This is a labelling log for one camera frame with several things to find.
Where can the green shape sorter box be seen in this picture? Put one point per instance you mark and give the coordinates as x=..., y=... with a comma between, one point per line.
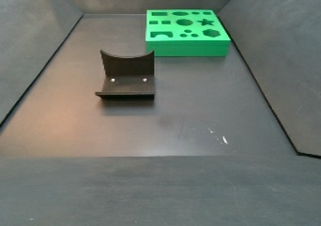
x=185, y=32

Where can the black curved holder stand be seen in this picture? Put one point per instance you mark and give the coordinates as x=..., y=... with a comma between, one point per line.
x=129, y=76

